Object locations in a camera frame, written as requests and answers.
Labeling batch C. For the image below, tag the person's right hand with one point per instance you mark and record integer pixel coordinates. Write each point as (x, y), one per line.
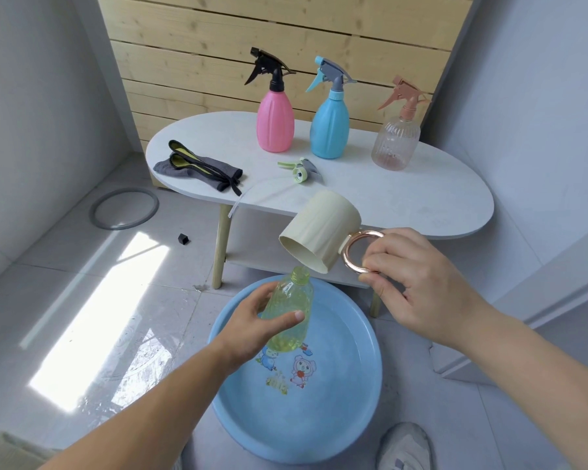
(421, 288)

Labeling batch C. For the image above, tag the person's left hand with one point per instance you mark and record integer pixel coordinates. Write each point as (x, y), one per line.
(250, 332)

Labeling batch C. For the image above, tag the green clear spray bottle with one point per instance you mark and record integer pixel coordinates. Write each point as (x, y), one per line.
(294, 298)

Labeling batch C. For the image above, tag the clear ribbed spray bottle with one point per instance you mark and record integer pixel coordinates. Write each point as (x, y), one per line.
(394, 144)

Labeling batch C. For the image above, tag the green grey spray nozzle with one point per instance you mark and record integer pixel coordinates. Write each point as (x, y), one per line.
(307, 167)

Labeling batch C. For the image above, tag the blue spray bottle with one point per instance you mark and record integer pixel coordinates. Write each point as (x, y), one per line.
(329, 129)

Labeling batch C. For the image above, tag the orange spray head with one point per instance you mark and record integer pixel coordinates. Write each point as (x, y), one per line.
(409, 92)

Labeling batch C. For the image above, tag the pink spray bottle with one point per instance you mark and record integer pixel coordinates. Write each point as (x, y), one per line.
(275, 122)

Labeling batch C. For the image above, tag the blue grey spray nozzle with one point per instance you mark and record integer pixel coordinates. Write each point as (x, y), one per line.
(334, 73)

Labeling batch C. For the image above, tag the black spray nozzle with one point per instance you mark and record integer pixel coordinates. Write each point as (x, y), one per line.
(272, 63)

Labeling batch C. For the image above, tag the person's left forearm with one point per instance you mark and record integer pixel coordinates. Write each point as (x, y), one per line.
(142, 425)

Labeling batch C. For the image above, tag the person's right forearm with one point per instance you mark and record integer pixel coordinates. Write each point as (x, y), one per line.
(534, 376)

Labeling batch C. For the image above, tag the person's right white shoe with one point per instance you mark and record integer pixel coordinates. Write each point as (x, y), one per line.
(404, 450)

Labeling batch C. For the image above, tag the white oval table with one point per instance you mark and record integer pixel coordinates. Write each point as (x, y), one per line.
(421, 190)

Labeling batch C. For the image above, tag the blue plastic basin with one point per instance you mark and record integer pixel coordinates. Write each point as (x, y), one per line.
(299, 425)

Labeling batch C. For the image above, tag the small black block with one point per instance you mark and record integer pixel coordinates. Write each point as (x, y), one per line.
(183, 239)

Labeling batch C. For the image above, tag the grey cloth with black trim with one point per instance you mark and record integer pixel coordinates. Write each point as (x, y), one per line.
(210, 171)

